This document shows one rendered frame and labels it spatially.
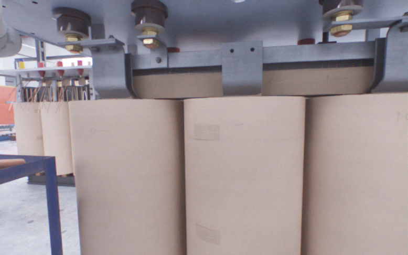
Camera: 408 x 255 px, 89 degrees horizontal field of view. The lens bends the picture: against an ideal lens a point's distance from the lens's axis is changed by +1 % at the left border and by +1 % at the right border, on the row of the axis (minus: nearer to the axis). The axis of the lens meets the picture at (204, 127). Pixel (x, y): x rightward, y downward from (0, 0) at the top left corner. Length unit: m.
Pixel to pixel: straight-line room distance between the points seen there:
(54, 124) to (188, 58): 2.66
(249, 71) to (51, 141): 2.91
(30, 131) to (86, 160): 2.75
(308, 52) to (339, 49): 0.09
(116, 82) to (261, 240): 0.68
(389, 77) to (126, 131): 0.78
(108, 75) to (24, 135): 2.85
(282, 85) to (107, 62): 0.59
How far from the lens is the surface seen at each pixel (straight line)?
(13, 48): 0.86
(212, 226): 0.72
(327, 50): 0.77
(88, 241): 0.93
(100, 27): 0.92
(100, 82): 0.80
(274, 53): 0.73
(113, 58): 0.79
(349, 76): 0.83
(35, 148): 3.56
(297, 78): 0.78
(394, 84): 0.79
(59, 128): 3.23
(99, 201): 0.83
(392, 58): 0.78
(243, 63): 0.66
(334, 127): 0.72
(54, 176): 0.77
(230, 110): 0.61
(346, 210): 0.77
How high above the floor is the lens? 1.04
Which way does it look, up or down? 5 degrees down
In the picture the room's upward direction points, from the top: 1 degrees counter-clockwise
